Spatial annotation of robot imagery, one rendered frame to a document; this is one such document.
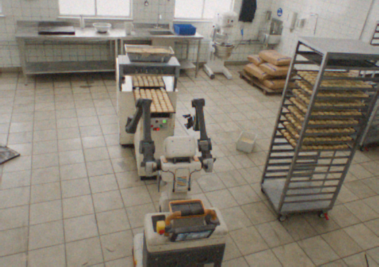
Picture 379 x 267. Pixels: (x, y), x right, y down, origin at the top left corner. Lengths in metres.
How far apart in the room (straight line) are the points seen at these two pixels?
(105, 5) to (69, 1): 0.68
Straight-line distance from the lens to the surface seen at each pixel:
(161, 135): 3.50
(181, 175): 2.27
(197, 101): 2.51
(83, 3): 6.92
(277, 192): 3.79
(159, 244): 2.17
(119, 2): 7.00
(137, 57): 3.90
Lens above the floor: 2.41
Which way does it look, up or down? 28 degrees down
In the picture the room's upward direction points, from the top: 6 degrees clockwise
